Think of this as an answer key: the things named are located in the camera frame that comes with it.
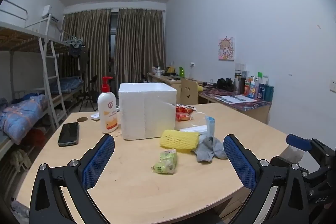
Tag white metal bunk bed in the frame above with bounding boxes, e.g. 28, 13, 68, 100
52, 31, 88, 109
0, 0, 69, 188

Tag cartoon wall poster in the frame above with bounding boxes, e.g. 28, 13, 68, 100
218, 36, 235, 61

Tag blue plaid mattress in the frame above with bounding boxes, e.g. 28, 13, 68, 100
59, 76, 83, 94

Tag row of toiletry bottles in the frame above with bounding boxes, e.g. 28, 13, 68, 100
234, 70, 274, 102

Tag white air conditioner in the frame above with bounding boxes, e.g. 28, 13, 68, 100
42, 5, 59, 23

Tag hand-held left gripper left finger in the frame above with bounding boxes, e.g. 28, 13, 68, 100
29, 134, 116, 224

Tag green plastic packet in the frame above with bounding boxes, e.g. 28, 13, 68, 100
152, 149, 177, 175

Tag red cloth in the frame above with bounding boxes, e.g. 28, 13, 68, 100
26, 128, 46, 147

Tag white foam box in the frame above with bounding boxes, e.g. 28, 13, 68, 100
119, 83, 177, 140

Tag grey sock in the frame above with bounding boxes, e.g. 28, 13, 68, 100
211, 145, 228, 160
194, 136, 215, 163

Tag wooden chair with smiley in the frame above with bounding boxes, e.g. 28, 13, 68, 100
181, 78, 199, 105

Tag folded white tissue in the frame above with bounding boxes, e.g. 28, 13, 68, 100
180, 125, 209, 135

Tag yellow foam net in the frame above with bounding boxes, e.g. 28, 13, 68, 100
161, 130, 200, 153

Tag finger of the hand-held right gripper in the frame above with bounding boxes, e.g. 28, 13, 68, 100
286, 134, 336, 161

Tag black headphones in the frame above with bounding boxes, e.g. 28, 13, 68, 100
217, 78, 234, 91

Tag blue face mask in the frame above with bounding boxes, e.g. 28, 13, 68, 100
192, 112, 216, 139

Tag blue quilt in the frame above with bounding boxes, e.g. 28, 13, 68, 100
0, 94, 49, 144

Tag black smartphone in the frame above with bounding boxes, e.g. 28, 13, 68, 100
58, 122, 80, 147

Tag printed paper sheets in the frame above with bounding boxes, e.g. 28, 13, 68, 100
214, 94, 257, 104

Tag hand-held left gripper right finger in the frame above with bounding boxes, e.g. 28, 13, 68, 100
223, 134, 315, 224

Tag desk with patterned cover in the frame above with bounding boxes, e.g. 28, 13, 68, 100
199, 89, 271, 125

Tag white lotion pump bottle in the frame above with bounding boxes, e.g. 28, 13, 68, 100
98, 76, 119, 134

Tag light wooden desk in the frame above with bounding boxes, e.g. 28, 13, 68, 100
147, 72, 204, 104

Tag white ribbed foam sheet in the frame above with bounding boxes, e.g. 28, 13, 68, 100
144, 97, 176, 138

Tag brown curtain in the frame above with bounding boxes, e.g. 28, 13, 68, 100
62, 9, 112, 109
115, 8, 166, 84

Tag hanging dark clothes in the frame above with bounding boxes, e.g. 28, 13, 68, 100
68, 39, 85, 58

